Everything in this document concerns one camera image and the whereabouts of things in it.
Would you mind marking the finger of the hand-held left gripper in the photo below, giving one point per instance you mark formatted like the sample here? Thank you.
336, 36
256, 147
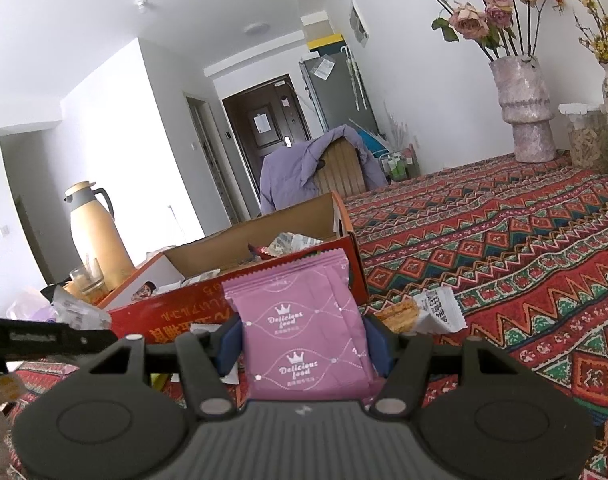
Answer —
43, 342

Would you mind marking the silver snack wrapper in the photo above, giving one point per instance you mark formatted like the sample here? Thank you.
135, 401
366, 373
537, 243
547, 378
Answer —
78, 312

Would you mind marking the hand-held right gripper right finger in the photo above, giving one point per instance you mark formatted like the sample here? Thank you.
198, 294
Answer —
379, 347

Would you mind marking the wooden slatted chair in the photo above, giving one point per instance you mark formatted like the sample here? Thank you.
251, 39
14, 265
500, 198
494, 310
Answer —
341, 170

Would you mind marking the black bag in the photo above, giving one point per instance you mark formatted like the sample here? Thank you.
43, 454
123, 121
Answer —
56, 287

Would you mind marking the red silver snack bag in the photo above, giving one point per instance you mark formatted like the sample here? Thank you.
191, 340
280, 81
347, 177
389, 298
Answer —
289, 245

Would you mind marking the dark brown entrance door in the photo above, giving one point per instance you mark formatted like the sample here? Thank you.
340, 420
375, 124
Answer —
264, 150

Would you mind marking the beige cardboard box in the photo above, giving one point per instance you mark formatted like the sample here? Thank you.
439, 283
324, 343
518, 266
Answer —
315, 24

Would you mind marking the white printed snack packet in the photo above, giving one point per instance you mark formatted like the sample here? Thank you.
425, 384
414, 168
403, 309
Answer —
203, 277

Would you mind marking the clear wafer snack packet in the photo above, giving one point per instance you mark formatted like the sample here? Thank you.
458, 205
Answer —
424, 310

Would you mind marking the yellow box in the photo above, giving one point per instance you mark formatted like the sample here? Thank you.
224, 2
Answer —
326, 42

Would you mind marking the wall picture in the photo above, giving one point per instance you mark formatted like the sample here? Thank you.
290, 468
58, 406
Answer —
359, 22

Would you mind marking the grey refrigerator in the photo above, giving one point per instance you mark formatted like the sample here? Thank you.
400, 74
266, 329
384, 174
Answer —
339, 100

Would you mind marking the white umbrella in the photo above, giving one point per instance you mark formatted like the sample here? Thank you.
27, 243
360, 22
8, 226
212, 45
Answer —
354, 80

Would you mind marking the round ceiling light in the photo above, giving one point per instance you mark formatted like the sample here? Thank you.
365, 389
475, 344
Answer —
256, 28

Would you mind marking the clear glass cup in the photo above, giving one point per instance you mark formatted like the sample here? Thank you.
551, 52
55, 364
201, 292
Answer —
91, 285

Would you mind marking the small storage cart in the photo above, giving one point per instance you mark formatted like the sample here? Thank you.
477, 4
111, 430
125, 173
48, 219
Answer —
399, 165

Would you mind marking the purple jacket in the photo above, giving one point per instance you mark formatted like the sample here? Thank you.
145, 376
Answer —
289, 175

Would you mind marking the yellow thermos jug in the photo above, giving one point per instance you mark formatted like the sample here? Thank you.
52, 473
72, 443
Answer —
101, 240

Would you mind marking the red cardboard box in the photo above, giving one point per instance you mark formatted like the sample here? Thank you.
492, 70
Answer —
183, 310

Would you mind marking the clear storage jar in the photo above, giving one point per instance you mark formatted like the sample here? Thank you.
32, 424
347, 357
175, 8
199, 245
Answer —
586, 140

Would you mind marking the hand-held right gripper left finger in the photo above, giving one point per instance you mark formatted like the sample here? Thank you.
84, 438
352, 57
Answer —
229, 347

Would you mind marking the paper sheet on refrigerator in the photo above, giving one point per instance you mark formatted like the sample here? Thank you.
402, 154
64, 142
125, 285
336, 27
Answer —
325, 68

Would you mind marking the dried pink rose bouquet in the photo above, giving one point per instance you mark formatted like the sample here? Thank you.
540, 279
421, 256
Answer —
469, 20

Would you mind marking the pink textured vase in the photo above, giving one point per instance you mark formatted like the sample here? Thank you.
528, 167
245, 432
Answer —
526, 110

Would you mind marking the pink snack packet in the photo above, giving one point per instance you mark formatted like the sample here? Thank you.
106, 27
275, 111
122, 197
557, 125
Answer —
299, 330

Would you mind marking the purple white tissue pack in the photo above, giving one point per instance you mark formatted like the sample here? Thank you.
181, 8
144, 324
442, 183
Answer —
28, 305

